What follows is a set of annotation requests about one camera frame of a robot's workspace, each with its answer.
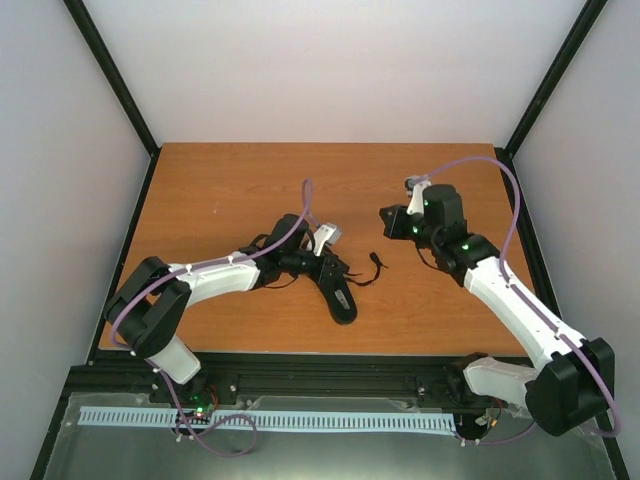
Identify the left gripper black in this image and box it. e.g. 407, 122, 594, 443
282, 249, 349, 285

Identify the black canvas shoe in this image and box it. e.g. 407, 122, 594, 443
311, 277, 358, 325

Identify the black shoelace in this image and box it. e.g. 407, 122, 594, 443
344, 252, 389, 289

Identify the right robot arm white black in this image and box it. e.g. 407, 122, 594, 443
380, 177, 615, 436

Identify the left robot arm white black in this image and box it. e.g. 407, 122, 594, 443
104, 214, 357, 403

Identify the left controller board with leds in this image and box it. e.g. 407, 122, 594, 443
178, 384, 219, 425

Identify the right wiring connector bundle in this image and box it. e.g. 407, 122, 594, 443
474, 396, 505, 433

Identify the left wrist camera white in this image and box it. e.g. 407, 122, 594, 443
311, 223, 342, 257

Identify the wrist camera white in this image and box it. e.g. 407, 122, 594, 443
311, 223, 342, 257
404, 175, 431, 215

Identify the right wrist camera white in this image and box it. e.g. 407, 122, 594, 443
404, 175, 431, 215

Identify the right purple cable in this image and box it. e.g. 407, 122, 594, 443
419, 155, 623, 447

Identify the purple cable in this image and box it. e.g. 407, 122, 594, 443
109, 178, 321, 459
419, 155, 623, 447

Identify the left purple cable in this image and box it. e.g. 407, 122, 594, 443
109, 178, 321, 459

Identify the black aluminium frame base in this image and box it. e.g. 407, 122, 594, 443
29, 144, 631, 480

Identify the light blue cable duct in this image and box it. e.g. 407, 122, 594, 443
77, 406, 456, 436

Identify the right black frame post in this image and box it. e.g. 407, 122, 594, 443
502, 0, 609, 157

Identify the black frame post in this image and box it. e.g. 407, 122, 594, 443
502, 0, 609, 157
62, 0, 162, 157

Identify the left black frame post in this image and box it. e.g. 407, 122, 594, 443
62, 0, 162, 157

